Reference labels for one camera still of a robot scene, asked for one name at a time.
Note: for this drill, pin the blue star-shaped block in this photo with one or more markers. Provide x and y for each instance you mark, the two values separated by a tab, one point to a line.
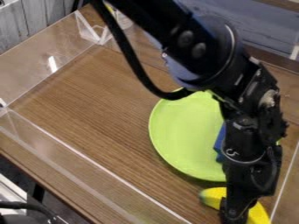
218	144

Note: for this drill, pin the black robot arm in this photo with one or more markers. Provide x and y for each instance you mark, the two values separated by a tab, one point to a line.
209	60

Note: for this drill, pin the yellow toy banana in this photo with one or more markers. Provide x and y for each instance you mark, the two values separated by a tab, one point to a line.
213	195

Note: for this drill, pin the clear acrylic front wall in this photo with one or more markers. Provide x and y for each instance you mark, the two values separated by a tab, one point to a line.
93	189

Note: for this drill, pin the clear acrylic corner bracket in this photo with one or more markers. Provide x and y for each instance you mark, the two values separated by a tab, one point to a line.
94	33

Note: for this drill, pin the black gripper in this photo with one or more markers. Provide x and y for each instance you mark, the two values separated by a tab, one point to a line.
250	181

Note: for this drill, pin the green plate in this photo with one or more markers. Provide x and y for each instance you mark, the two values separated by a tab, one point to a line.
183	129

